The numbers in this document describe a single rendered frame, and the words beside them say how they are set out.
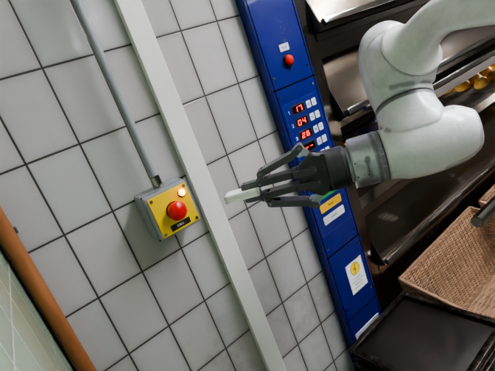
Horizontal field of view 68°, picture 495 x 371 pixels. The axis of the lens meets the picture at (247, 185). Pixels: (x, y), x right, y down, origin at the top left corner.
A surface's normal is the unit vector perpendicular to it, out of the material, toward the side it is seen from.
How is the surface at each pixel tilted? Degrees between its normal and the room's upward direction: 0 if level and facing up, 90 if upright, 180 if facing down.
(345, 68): 70
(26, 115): 90
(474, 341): 0
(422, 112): 47
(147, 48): 90
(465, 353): 0
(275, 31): 90
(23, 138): 90
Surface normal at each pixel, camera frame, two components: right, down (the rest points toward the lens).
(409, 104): -0.39, -0.30
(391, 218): 0.40, -0.25
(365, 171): -0.15, 0.35
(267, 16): 0.55, 0.06
